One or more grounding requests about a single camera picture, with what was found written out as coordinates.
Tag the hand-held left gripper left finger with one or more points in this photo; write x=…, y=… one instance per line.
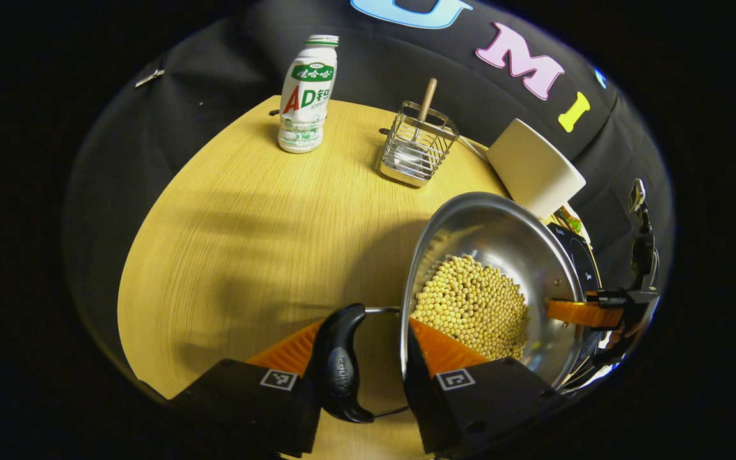
x=246, y=402

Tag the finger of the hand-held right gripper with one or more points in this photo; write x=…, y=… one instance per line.
x=579, y=313

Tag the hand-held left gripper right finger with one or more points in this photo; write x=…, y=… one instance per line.
x=416, y=396

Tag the black induction cooktop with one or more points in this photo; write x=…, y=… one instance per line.
x=588, y=262

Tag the pile of yellow soybeans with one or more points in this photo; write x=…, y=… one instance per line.
x=470, y=300

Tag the stainless steel pot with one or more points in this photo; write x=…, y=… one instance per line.
x=502, y=223

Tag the sandwich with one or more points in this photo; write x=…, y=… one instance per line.
x=569, y=220

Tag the white toaster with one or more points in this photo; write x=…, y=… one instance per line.
x=534, y=169

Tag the wooden stick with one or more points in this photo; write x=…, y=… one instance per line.
x=429, y=96

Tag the white drink bottle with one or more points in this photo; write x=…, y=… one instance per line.
x=304, y=108

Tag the silver cloth clip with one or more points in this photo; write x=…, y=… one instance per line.
x=149, y=78

